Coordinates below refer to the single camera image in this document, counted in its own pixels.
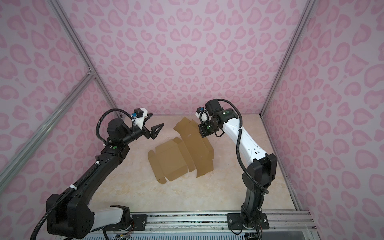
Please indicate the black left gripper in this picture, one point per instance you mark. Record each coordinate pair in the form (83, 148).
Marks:
(152, 134)

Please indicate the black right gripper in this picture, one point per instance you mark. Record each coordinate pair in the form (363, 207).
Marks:
(202, 130)

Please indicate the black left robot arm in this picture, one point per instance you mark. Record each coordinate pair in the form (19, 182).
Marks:
(68, 214)

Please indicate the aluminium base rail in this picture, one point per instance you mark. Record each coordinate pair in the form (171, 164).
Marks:
(213, 225)

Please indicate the brown cardboard paper box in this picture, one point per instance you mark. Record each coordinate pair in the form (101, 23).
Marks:
(181, 155)

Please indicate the aluminium corner post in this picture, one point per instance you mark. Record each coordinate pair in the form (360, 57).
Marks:
(79, 46)
(307, 13)

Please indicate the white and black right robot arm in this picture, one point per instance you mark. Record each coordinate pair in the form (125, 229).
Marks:
(221, 117)

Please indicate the aluminium back left corner post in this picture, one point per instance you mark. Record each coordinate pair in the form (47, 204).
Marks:
(79, 46)

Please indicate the aluminium diagonal left wall bar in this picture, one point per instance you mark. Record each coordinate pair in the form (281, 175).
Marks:
(21, 157)

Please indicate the aluminium back right corner post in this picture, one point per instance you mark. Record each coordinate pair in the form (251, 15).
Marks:
(307, 13)

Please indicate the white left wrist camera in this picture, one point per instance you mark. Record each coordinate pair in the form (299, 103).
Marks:
(139, 116)

